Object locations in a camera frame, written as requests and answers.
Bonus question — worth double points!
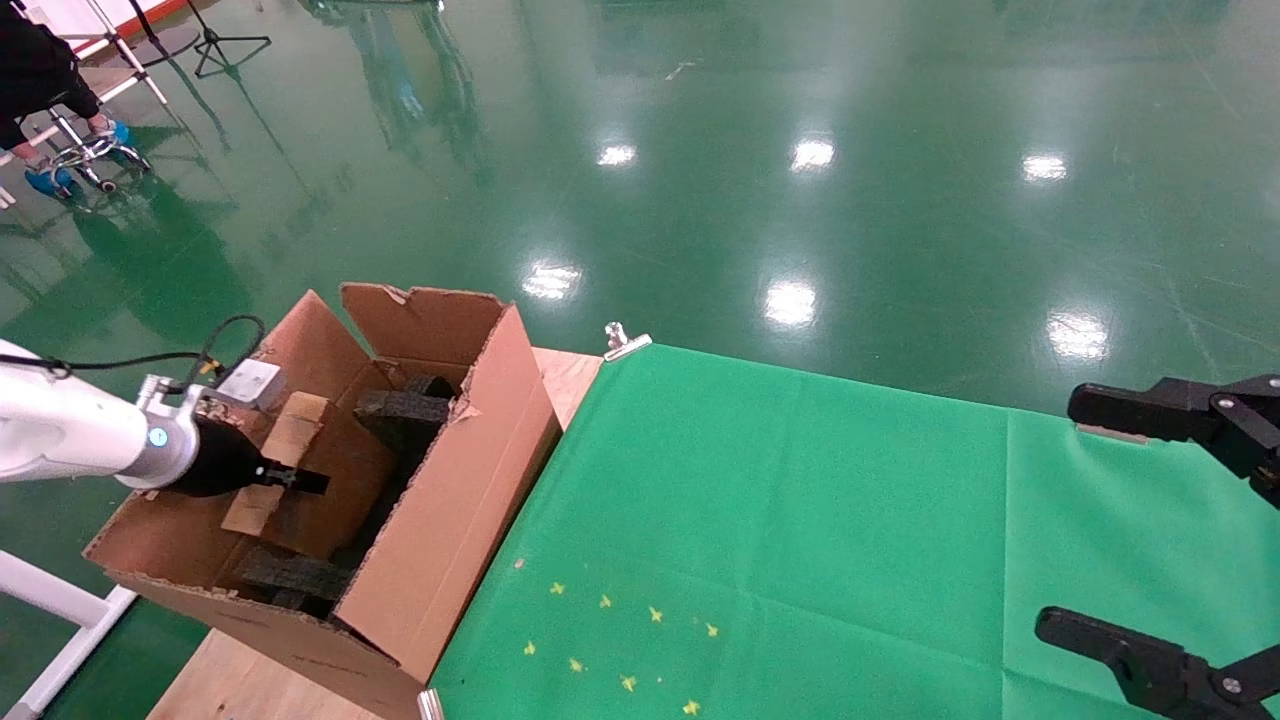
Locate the white board red edge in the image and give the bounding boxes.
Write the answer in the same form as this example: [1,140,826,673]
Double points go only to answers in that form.
[20,0,196,61]

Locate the white stand legs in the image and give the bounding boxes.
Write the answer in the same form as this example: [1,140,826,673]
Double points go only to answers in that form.
[85,0,171,106]

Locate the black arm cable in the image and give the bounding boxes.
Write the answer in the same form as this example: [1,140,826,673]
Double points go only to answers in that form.
[0,315,266,386]

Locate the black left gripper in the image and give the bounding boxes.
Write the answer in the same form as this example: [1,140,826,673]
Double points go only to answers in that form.
[165,415,331,499]

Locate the green table cloth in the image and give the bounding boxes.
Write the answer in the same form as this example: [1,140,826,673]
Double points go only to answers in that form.
[430,343,1280,720]

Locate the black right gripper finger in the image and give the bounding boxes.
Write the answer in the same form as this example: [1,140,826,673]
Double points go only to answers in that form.
[1035,607,1280,720]
[1068,375,1280,506]

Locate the brown cardboard insert panel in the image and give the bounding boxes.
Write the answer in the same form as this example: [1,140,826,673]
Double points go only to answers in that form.
[262,400,398,559]

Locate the white metal table frame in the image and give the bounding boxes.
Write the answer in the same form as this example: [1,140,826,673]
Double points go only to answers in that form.
[0,550,138,720]

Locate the person in black clothes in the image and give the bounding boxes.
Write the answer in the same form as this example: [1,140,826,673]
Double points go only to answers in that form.
[0,0,104,161]

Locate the small long cardboard box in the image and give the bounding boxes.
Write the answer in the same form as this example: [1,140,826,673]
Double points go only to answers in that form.
[220,392,333,538]

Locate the black tripod stand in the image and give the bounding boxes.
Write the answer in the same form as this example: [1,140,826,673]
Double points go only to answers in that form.
[185,0,273,79]

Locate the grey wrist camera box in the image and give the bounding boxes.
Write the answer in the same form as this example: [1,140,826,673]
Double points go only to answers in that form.
[215,358,288,413]

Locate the large open cardboard carton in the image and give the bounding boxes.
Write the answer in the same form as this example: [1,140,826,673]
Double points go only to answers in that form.
[83,283,563,720]

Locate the chrome wheeled chair base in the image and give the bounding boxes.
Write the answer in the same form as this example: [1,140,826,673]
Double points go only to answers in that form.
[45,105,153,193]

